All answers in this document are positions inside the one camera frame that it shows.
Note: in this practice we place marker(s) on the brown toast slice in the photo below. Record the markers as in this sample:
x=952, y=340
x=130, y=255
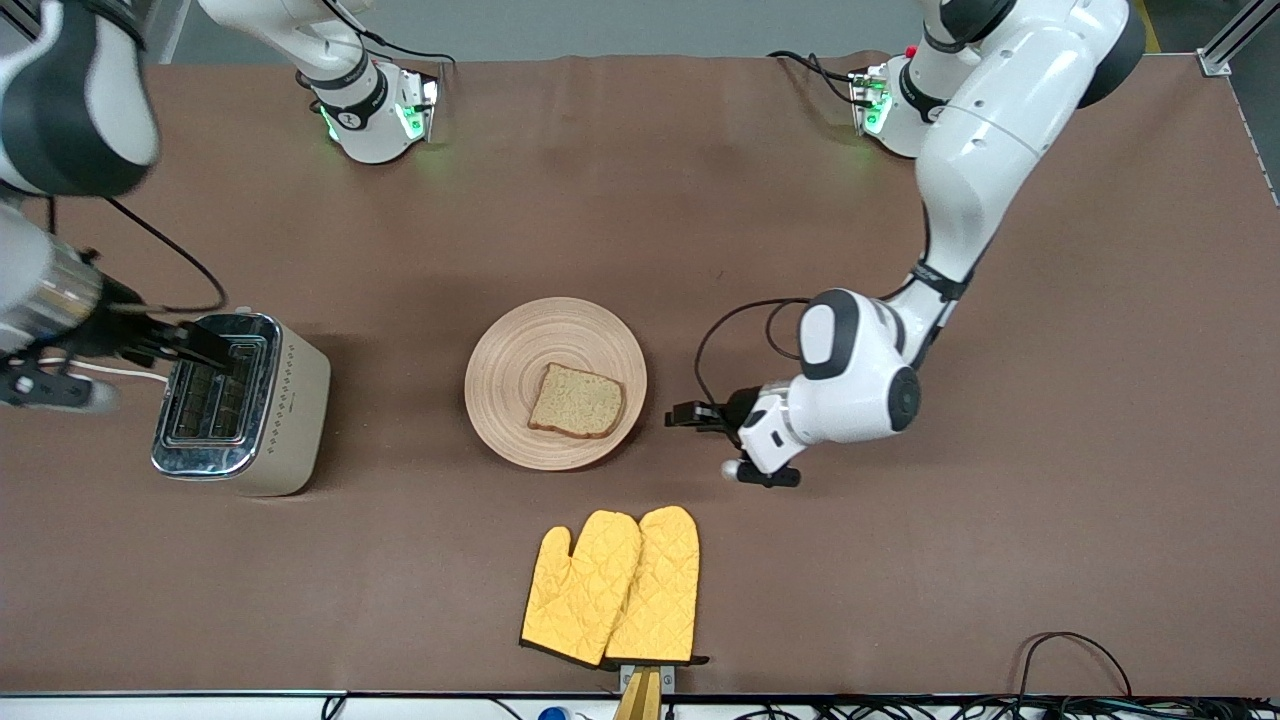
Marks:
x=575, y=400

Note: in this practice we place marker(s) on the cream and chrome toaster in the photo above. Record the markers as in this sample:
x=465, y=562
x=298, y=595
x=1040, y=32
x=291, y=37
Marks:
x=290, y=420

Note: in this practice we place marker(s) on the green-lit arm base box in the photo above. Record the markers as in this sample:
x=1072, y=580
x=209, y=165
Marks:
x=868, y=100

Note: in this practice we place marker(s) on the aluminium frame profile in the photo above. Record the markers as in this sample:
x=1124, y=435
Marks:
x=170, y=30
x=1225, y=45

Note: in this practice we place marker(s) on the yellow quilted oven mitt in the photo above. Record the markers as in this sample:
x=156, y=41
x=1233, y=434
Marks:
x=575, y=590
x=660, y=590

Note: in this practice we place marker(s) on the round wooden plate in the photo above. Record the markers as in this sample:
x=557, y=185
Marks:
x=510, y=350

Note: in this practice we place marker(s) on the wooden stick with metal bracket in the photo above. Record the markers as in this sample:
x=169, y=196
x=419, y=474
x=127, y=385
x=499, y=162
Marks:
x=640, y=700

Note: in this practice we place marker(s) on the small blue object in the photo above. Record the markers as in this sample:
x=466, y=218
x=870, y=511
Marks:
x=553, y=714

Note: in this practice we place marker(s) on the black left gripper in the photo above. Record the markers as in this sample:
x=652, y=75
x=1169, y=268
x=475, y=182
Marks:
x=739, y=410

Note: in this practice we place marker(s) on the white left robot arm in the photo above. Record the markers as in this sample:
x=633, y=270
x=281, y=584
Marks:
x=1000, y=130

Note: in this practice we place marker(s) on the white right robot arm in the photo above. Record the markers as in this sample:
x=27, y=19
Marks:
x=80, y=100

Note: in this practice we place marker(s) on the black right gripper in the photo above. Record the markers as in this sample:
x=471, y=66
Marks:
x=108, y=332

